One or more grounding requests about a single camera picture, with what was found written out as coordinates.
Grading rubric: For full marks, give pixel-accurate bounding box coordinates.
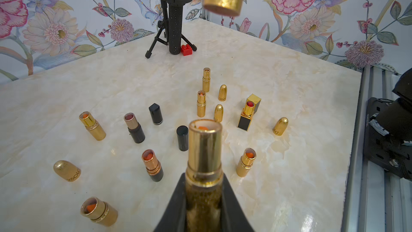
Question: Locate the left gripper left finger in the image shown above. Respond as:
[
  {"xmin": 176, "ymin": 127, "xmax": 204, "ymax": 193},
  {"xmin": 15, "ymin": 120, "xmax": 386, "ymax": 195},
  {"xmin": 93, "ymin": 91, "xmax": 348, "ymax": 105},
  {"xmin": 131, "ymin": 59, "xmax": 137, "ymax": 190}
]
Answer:
[{"xmin": 154, "ymin": 173, "xmax": 187, "ymax": 232}]

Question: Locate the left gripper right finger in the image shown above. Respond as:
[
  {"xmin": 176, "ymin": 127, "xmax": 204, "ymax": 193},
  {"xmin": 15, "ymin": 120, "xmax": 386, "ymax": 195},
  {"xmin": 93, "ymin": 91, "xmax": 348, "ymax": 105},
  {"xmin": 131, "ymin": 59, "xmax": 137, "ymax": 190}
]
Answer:
[{"xmin": 221, "ymin": 175, "xmax": 254, "ymax": 232}]

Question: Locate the black lipstick cap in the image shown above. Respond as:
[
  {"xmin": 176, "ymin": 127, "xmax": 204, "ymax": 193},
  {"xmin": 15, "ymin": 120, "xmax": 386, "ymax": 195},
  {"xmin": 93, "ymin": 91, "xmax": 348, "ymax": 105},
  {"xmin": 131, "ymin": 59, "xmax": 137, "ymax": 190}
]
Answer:
[
  {"xmin": 149, "ymin": 103, "xmax": 163, "ymax": 125},
  {"xmin": 177, "ymin": 125, "xmax": 188, "ymax": 151}
]

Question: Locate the square gold black lipstick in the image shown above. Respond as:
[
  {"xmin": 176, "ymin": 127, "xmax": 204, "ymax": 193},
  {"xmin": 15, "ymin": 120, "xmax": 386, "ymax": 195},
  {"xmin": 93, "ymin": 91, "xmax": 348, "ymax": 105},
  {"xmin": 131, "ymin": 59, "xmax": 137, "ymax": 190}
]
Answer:
[{"xmin": 238, "ymin": 101, "xmax": 255, "ymax": 131}]

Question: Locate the red toy brick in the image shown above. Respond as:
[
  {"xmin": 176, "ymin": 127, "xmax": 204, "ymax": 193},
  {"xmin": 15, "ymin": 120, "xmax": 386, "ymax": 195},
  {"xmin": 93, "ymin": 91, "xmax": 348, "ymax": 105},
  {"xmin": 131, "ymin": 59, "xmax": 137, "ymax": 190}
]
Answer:
[{"xmin": 180, "ymin": 44, "xmax": 193, "ymax": 56}]

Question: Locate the black microphone on tripod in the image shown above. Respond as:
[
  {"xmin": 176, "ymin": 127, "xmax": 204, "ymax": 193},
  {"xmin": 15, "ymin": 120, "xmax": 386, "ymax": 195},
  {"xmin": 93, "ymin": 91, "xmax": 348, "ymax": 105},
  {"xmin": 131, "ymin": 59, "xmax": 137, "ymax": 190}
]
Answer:
[{"xmin": 145, "ymin": 0, "xmax": 197, "ymax": 59}]

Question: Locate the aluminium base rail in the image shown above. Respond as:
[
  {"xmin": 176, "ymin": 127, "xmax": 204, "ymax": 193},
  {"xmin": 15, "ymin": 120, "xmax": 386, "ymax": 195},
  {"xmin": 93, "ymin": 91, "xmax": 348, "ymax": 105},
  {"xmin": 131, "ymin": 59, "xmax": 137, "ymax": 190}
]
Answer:
[{"xmin": 341, "ymin": 67, "xmax": 412, "ymax": 232}]

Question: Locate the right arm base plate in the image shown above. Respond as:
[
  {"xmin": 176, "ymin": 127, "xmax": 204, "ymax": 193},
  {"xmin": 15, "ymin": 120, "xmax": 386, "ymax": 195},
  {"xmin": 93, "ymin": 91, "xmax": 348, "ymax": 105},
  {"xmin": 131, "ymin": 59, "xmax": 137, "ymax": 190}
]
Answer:
[{"xmin": 363, "ymin": 67, "xmax": 412, "ymax": 181}]

